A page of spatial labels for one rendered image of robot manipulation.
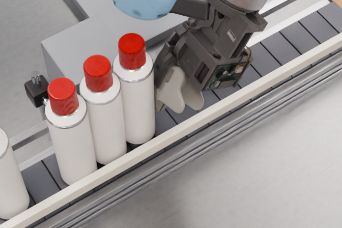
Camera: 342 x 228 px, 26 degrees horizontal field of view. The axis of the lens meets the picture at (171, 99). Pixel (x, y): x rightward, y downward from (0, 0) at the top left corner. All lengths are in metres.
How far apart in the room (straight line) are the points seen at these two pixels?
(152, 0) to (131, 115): 0.28
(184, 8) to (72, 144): 0.22
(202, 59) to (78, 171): 0.22
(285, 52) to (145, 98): 0.29
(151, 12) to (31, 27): 0.53
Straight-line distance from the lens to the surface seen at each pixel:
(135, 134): 1.03
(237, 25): 0.89
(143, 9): 0.76
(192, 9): 0.95
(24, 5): 1.30
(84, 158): 0.97
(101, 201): 1.03
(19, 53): 1.24
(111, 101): 0.91
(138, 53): 0.89
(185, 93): 1.01
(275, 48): 1.16
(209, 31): 0.93
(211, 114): 1.04
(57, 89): 0.87
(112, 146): 1.00
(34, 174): 1.05
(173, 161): 1.07
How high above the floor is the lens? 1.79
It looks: 56 degrees down
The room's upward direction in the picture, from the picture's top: straight up
